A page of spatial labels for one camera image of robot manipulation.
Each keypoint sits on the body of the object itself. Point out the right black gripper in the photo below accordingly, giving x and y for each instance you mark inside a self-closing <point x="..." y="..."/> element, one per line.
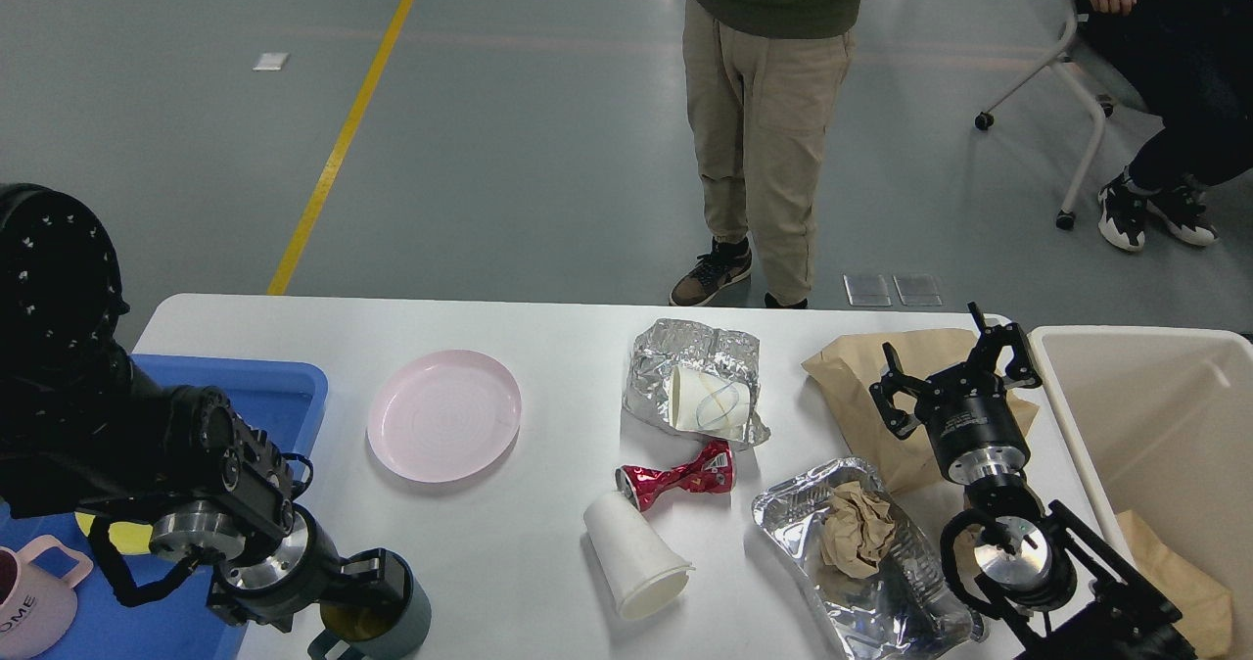
<point x="969" y="423"/>

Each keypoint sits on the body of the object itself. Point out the pink HOME mug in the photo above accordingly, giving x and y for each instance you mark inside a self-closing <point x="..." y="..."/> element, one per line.
<point x="37" y="608"/>

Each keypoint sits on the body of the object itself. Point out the blue plastic tray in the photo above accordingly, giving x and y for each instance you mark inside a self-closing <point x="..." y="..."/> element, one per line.
<point x="274" y="396"/>

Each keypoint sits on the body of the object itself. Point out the beige plastic bin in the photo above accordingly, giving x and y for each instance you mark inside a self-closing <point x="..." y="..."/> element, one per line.
<point x="1159" y="422"/>

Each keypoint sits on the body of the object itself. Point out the pink plate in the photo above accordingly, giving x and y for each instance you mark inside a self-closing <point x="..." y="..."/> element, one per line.
<point x="444" y="417"/>

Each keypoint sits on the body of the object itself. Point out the dark teal mug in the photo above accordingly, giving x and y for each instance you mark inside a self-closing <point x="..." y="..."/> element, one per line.
<point x="351" y="632"/>

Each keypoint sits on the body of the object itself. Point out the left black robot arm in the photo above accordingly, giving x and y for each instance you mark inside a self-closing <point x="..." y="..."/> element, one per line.
<point x="62" y="292"/>

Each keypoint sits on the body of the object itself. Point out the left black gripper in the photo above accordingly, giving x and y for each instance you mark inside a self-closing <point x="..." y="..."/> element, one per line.
<point x="298" y="573"/>

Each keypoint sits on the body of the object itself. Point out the crumpled aluminium foil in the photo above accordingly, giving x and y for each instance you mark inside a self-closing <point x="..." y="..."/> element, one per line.
<point x="671" y="343"/>

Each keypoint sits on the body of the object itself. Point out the crushed paper cup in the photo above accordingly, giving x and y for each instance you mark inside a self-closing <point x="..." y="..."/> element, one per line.
<point x="705" y="403"/>

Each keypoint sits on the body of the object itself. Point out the aluminium foil tray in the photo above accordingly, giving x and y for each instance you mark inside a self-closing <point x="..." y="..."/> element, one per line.
<point x="791" y="515"/>

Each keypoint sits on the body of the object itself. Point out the crushed red can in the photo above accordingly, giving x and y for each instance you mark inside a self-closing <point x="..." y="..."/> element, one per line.
<point x="711" y="472"/>

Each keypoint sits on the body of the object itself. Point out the white paper cup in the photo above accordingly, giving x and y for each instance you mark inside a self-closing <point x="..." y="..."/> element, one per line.
<point x="643" y="573"/>

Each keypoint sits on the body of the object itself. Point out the brown paper bag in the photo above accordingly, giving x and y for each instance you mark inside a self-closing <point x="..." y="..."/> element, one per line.
<point x="846" y="369"/>

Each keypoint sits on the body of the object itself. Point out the clear plastic bottle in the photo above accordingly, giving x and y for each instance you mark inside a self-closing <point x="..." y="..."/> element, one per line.
<point x="914" y="613"/>

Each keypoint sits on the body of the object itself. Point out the person in khaki trousers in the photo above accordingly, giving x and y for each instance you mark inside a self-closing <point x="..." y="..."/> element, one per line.
<point x="762" y="79"/>

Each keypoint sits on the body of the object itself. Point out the brown paper in bin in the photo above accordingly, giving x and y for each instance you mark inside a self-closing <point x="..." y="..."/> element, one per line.
<point x="1207" y="621"/>

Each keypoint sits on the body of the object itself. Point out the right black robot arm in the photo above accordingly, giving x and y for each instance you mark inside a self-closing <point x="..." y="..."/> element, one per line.
<point x="1061" y="589"/>

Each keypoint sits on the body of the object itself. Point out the crumpled brown paper ball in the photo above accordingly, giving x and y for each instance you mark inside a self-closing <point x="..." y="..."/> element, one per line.
<point x="858" y="530"/>

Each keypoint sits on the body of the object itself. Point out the yellow plate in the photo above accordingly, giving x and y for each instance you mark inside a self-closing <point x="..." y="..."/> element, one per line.
<point x="129" y="539"/>

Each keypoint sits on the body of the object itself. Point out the white office chair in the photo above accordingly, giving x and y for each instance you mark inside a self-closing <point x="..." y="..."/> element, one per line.
<point x="1095" y="84"/>

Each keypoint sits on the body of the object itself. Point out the person in dark trousers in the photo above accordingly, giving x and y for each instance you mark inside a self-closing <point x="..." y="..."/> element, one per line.
<point x="1189" y="60"/>

